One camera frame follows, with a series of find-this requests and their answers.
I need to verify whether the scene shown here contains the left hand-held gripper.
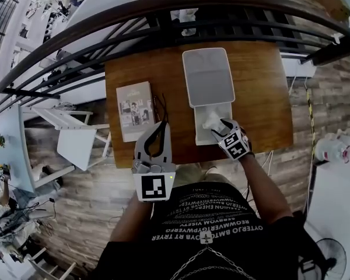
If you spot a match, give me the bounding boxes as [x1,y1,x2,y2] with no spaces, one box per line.
[131,120,177,204]

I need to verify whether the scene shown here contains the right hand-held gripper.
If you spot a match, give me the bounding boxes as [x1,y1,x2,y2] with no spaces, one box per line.
[211,118,251,161]

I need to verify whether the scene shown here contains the white plastic box with lid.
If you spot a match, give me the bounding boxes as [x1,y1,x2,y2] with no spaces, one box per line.
[181,47,236,146]

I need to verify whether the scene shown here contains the person's right forearm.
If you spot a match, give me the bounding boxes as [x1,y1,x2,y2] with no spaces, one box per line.
[238,153,295,225]

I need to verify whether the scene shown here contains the person's left forearm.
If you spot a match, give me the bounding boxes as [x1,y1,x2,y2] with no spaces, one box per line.
[109,197,156,244]

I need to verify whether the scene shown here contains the black eyeglasses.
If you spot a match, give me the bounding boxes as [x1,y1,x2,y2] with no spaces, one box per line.
[152,93,169,125]

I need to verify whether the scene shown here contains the grey illustrated book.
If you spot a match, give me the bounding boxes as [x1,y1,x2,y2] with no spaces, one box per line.
[115,80,157,144]

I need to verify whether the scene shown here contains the person's khaki trousers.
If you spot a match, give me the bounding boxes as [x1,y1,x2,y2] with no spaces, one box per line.
[171,161,237,190]

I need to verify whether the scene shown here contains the wooden table with black legs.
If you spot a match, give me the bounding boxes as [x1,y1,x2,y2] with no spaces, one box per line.
[104,40,295,170]

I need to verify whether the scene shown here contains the white slatted chair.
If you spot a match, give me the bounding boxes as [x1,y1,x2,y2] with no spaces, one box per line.
[31,106,112,172]

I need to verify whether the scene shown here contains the person's black printed shirt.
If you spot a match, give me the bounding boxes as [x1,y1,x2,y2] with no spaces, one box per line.
[91,181,330,280]

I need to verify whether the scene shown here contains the yellow black floor tape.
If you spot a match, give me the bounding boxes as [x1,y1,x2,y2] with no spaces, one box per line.
[305,85,315,141]

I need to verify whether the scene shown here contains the patterned seat cushion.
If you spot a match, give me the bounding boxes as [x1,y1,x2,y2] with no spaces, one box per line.
[54,101,77,112]

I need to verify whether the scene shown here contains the pack of water bottles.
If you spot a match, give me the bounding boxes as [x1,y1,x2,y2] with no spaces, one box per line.
[314,128,350,165]

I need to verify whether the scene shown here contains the white counter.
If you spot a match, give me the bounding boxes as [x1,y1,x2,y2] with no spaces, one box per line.
[304,155,350,280]

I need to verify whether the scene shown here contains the black metal railing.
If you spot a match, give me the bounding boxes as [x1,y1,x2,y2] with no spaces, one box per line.
[0,0,350,120]

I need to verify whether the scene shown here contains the light blue table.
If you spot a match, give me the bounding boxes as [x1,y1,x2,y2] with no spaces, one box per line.
[0,104,76,194]

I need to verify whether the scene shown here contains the light wooden chair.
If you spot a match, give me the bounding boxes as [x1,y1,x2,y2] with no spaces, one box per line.
[27,246,77,280]

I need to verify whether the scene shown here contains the black floor fan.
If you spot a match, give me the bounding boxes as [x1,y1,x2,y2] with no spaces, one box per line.
[314,237,348,280]

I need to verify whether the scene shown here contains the silver chain necklace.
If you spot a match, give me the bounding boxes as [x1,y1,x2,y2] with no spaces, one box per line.
[168,234,257,280]

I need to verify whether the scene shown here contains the tangled black cables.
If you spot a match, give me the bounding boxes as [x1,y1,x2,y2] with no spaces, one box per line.
[0,196,57,239]

